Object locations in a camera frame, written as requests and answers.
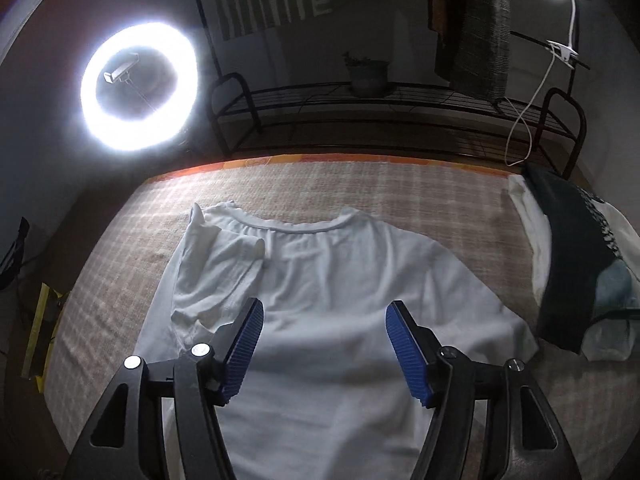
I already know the white t-shirt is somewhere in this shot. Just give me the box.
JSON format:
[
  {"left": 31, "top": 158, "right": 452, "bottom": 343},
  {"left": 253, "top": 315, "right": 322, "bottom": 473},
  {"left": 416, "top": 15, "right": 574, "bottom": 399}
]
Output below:
[{"left": 134, "top": 203, "right": 538, "bottom": 479}]

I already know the stack of folded clothes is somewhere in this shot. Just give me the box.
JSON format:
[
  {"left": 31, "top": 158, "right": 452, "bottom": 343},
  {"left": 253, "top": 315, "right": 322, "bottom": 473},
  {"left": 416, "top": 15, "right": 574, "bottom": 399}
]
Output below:
[{"left": 508, "top": 166, "right": 639, "bottom": 361}]

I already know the black metal clothes rack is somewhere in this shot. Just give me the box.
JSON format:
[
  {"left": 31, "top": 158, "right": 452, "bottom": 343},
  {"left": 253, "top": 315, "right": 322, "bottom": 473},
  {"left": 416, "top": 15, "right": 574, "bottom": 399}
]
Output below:
[{"left": 185, "top": 0, "right": 591, "bottom": 181}]

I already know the yellow object at bedside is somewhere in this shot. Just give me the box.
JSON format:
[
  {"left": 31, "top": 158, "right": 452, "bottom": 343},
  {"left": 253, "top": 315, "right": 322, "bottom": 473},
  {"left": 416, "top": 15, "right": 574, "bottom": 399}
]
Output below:
[{"left": 21, "top": 283, "right": 68, "bottom": 394}]

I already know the plaid beige bed cover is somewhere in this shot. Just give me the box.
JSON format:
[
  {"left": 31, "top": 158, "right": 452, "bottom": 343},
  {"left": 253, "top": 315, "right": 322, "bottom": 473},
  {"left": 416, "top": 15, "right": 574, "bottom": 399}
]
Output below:
[{"left": 43, "top": 153, "right": 640, "bottom": 480}]

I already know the white clip desk lamp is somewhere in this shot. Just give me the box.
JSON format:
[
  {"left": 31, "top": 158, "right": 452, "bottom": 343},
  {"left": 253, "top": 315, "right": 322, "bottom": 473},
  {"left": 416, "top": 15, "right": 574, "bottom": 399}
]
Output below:
[{"left": 503, "top": 0, "right": 589, "bottom": 167}]

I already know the small potted plant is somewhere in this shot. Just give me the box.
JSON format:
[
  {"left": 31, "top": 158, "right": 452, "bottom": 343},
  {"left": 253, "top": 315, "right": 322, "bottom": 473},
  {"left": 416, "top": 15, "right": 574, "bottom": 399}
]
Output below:
[{"left": 343, "top": 52, "right": 394, "bottom": 99}]

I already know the grey plaid hanging coat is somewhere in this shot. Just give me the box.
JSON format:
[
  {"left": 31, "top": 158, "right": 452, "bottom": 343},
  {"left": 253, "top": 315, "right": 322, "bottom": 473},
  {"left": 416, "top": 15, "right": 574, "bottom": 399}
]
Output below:
[{"left": 428, "top": 0, "right": 511, "bottom": 103}]

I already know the ring light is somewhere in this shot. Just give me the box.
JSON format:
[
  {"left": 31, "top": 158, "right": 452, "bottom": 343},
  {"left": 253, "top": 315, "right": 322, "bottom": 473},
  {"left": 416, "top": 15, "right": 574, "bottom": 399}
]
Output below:
[{"left": 80, "top": 22, "right": 198, "bottom": 152}]

